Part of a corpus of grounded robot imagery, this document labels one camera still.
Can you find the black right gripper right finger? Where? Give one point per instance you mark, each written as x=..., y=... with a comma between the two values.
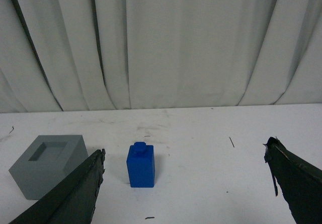
x=299, y=181

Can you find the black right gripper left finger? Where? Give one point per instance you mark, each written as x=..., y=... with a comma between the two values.
x=73, y=200

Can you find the blue block with knob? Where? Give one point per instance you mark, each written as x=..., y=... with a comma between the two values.
x=140, y=165

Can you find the gray square base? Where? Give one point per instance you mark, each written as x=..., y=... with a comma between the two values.
x=46, y=162

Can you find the white curtain backdrop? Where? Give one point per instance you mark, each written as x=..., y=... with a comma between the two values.
x=77, y=55

